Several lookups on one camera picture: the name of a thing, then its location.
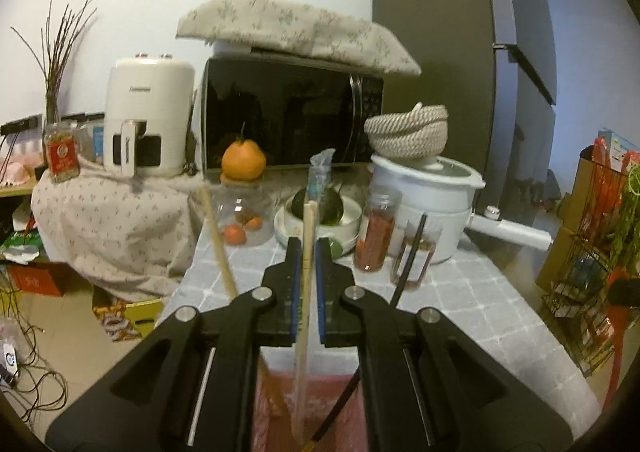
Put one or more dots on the floral cloth draped cabinet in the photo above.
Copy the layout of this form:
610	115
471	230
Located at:
134	238

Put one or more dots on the pink perforated utensil holder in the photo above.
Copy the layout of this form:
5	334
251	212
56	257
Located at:
271	432

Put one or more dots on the green leafy vegetable bunch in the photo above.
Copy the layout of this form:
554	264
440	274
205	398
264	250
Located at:
625	245

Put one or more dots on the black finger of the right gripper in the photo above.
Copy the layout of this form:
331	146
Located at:
623	295

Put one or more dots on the black wire rack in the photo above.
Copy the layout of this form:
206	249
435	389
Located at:
575	275

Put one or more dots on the orange citrus fruit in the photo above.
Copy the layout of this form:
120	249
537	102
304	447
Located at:
243	160

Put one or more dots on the clear glass jar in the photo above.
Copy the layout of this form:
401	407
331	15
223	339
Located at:
244	213

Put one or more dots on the white electric cooking pot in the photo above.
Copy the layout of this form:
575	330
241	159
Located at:
444	190

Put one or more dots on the short labelled spice jar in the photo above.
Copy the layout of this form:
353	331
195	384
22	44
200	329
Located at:
415	251

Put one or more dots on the tall red spice jar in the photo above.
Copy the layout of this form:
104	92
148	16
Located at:
376	228

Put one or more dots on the black microwave oven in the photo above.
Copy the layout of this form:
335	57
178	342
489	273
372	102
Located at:
290	106

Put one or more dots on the printed bamboo chopstick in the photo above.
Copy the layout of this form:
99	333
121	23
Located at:
318	180

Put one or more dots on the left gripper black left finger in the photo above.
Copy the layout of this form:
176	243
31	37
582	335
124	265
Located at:
190	384

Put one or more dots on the floral cloth cover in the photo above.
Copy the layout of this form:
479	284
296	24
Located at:
299	29

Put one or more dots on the dark grey refrigerator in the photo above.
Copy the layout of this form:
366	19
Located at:
491	63

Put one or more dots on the black chopstick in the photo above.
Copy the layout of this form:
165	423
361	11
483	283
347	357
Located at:
350	315

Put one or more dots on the dry twig bunch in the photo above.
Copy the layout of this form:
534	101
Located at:
58	39

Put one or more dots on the woven rope basket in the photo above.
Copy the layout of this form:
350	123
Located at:
421	132

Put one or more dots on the red labelled vase jar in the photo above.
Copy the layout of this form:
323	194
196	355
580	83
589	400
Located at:
61	154

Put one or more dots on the blue white cardboard box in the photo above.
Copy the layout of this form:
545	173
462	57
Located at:
619	152

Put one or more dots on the long bamboo chopstick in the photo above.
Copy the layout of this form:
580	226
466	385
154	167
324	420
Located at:
272	386

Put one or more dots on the red plastic bag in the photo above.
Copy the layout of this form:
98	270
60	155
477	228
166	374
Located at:
607	184

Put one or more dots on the green squash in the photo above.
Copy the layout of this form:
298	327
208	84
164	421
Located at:
331	207

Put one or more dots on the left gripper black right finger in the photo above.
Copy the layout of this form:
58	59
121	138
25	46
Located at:
426	385

